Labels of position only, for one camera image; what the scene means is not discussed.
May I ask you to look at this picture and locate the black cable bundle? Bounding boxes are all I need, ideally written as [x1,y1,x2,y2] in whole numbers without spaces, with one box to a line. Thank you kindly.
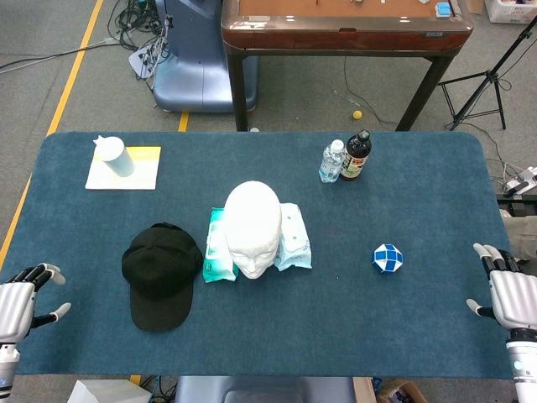
[107,0,175,51]

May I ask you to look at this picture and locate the white box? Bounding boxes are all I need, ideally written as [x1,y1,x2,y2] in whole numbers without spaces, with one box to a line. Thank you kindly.
[66,379,152,403]

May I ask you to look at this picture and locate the blue table cloth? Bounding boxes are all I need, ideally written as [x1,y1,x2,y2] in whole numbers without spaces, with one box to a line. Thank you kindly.
[0,131,515,377]

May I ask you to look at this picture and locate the grey blue robot chassis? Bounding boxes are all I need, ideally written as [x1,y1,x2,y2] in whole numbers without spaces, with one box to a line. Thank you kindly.
[174,375,357,403]

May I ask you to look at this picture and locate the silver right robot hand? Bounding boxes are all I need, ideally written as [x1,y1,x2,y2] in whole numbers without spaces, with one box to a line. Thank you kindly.
[466,242,537,332]

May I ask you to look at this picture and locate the brown mahjong table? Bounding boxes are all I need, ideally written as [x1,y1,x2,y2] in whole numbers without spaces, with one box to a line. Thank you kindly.
[221,0,474,133]

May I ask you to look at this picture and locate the dark tea bottle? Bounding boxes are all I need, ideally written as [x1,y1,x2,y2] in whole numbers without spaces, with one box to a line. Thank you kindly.
[339,129,373,182]

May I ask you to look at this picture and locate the blue white snake cube toy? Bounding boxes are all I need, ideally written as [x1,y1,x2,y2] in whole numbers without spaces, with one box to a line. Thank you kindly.
[373,243,404,275]

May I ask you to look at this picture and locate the black tripod stand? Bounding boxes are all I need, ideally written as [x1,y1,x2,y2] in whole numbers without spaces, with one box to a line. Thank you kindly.
[437,16,537,132]

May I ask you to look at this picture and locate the green wet wipes pack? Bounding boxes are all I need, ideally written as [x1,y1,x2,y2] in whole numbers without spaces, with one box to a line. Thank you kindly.
[202,207,239,284]

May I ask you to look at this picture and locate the white paper cup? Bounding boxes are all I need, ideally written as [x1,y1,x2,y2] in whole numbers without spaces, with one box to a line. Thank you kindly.
[92,134,136,179]

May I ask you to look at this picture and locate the black baseball cap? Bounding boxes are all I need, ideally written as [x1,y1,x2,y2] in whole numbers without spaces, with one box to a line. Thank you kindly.
[121,222,205,333]

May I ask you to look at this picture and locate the open cardboard box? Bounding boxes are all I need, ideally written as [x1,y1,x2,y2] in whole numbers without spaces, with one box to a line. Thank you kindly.
[484,0,537,24]

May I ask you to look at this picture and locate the clear water bottle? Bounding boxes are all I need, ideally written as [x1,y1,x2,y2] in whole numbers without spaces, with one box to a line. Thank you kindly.
[318,139,347,184]

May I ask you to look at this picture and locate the white power strip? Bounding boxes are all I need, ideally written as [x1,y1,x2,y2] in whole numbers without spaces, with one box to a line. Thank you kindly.
[503,165,537,196]

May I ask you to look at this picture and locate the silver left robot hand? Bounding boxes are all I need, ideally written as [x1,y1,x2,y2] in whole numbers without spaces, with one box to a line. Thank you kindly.
[0,263,72,344]

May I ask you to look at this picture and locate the white plug board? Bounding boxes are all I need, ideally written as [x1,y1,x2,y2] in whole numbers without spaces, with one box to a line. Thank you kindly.
[128,44,169,81]

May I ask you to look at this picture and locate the white foam mannequin head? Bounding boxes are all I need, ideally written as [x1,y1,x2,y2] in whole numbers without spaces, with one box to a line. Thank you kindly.
[223,180,283,280]

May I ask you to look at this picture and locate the white yellow square pad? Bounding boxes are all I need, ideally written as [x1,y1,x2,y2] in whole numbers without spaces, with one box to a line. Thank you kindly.
[85,145,162,191]

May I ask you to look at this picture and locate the cardboard box with items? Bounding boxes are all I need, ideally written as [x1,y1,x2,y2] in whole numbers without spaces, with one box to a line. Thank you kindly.
[375,379,429,403]

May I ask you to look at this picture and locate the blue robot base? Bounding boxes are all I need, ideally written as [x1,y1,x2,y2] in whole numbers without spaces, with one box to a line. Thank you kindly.
[152,0,258,113]

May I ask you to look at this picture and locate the light blue wet wipes pack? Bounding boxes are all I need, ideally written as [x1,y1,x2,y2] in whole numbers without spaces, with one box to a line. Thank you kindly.
[274,202,313,272]

